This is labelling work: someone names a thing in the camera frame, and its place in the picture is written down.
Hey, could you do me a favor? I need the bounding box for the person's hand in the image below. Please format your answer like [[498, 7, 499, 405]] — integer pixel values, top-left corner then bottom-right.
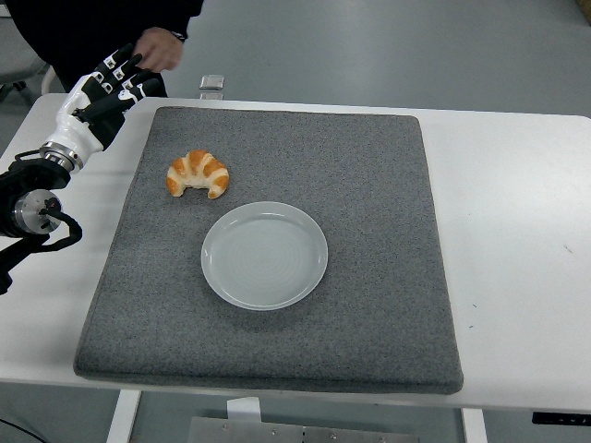
[[135, 26, 185, 73]]

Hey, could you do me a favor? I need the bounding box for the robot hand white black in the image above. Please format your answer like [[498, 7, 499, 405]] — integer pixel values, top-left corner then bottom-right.
[[43, 43, 163, 157]]

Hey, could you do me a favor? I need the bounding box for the croissant bread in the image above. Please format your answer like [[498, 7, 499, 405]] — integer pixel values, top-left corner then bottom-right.
[[165, 149, 231, 200]]

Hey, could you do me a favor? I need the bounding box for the round white plate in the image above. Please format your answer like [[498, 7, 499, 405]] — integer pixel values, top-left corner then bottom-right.
[[200, 200, 330, 312]]

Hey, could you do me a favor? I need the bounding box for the grey metal plate with screws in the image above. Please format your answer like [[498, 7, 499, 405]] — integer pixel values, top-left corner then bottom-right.
[[189, 416, 421, 443]]

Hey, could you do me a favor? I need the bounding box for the person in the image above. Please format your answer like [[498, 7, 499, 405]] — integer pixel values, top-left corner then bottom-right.
[[7, 0, 205, 99]]

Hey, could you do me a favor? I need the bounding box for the grey felt mat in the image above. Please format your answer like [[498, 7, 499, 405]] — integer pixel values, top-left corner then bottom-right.
[[73, 105, 464, 396]]

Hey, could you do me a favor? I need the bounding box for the white table leg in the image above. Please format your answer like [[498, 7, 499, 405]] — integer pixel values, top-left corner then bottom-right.
[[105, 389, 142, 443], [461, 408, 488, 443]]

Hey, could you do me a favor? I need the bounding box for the black table control panel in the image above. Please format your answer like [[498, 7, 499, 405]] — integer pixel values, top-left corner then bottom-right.
[[531, 411, 591, 426]]

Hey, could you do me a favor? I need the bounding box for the black floor cable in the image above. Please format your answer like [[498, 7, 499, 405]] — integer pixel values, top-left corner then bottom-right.
[[0, 417, 43, 443]]

